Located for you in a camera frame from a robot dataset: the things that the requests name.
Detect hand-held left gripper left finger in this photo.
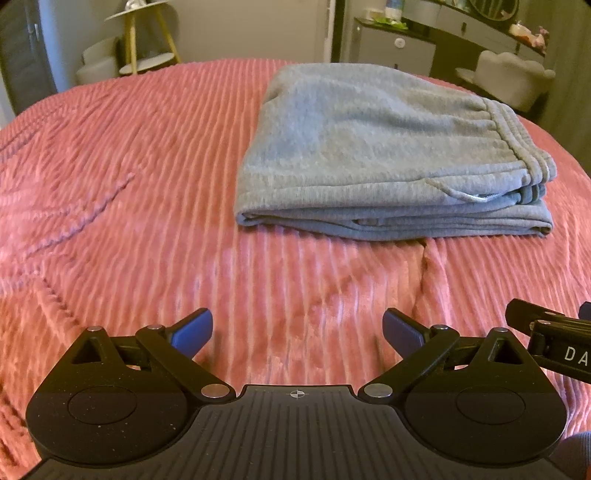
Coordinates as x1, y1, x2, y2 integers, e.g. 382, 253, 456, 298
68, 308, 236, 402

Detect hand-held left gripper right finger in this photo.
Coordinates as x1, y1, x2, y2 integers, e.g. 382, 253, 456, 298
358, 308, 528, 402

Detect grey sweat pants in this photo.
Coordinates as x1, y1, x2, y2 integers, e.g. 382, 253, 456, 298
235, 62, 558, 241

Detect dark cloth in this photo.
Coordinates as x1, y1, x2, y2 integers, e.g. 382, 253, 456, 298
551, 431, 591, 480

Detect pink ribbed bedspread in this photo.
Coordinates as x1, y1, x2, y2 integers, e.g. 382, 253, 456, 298
0, 58, 591, 480

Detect white cloud-shaped stool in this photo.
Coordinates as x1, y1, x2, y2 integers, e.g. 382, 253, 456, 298
455, 50, 557, 112

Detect white round chair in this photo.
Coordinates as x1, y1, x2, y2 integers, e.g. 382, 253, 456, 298
75, 37, 136, 86

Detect white dressing table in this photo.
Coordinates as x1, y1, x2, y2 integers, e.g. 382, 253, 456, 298
405, 0, 546, 63

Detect side table with yellow legs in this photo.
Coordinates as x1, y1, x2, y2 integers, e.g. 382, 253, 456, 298
104, 0, 182, 77

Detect oval mirror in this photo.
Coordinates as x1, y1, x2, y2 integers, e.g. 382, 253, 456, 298
466, 0, 520, 22

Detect dark wardrobe door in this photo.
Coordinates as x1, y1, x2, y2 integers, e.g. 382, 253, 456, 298
0, 0, 58, 117

